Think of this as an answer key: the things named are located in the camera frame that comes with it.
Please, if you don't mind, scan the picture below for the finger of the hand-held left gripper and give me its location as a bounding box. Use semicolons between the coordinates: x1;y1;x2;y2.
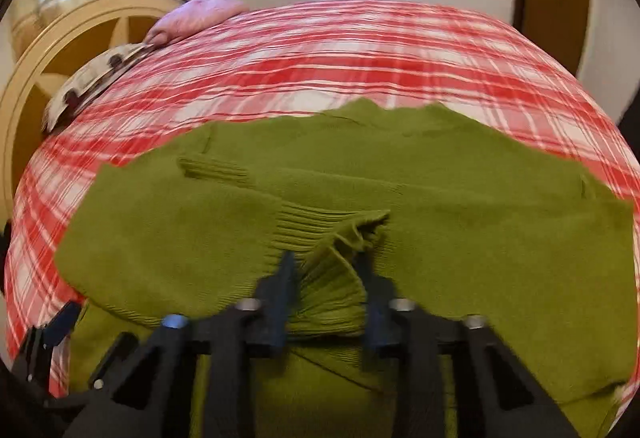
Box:
42;300;83;350

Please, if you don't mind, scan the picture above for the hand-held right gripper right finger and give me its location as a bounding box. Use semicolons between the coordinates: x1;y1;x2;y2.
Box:
352;258;581;438

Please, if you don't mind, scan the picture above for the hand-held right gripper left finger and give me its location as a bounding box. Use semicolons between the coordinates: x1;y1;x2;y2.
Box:
65;250;297;438

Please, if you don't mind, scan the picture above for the green knitted sweater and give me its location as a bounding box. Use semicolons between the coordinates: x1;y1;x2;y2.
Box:
52;98;638;438

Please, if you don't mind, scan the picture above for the red plaid bed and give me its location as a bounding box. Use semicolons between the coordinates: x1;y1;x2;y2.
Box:
2;0;640;399

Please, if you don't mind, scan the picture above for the white spotted pillow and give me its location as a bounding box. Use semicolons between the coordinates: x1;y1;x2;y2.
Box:
41;42;156;135

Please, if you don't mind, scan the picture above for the cream wooden headboard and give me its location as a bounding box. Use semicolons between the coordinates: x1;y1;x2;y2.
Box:
0;0;187;223

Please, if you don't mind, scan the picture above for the pink pillow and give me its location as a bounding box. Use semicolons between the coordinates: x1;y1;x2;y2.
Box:
145;0;249;49

